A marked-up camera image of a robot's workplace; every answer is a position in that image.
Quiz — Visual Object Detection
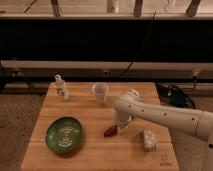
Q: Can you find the green ceramic plate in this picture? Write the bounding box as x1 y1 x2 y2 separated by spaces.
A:
45 117 83 154

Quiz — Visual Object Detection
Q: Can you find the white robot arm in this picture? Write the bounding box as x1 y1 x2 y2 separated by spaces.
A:
113 89 213 144

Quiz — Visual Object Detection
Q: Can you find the small clear spray bottle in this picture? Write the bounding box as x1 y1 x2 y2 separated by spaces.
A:
55 74 70 101

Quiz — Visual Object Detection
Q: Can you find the black hanging cable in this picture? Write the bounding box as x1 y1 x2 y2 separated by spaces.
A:
119 11 157 77

